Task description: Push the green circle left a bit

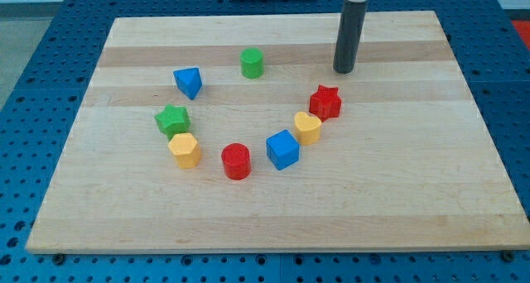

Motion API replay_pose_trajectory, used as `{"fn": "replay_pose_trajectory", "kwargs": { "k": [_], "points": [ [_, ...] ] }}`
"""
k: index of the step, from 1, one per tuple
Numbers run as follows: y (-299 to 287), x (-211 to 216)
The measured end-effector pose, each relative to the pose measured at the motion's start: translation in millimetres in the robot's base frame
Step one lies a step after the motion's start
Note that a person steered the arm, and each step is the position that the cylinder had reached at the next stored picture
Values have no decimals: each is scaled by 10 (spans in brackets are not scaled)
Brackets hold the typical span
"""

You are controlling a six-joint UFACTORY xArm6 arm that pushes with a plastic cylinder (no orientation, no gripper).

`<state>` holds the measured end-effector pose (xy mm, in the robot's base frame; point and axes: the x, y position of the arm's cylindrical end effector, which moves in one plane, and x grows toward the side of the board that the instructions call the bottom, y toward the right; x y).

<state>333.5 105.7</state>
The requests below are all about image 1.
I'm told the blue cube block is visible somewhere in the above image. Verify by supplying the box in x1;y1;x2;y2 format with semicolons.
266;129;300;170

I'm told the wooden board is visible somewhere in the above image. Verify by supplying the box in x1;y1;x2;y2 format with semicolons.
26;11;529;254

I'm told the red cylinder block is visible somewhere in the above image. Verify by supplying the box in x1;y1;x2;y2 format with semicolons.
221;143;252;180

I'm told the yellow heart block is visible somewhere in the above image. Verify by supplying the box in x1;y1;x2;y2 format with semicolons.
294;112;322;146

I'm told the red star block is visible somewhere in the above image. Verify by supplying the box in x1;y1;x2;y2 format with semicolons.
309;84;342;122

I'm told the green cylinder block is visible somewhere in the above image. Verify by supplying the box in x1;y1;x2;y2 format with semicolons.
240;47;264;79

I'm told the yellow hexagon block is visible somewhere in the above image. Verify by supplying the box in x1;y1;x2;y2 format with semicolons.
168;132;202;169

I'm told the green star block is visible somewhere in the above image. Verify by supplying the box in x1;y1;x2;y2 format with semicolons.
154;104;190;141

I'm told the blue triangle block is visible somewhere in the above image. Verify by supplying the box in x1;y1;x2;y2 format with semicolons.
173;67;202;100

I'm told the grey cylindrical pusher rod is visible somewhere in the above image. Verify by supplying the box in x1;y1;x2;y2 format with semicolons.
333;0;368;74

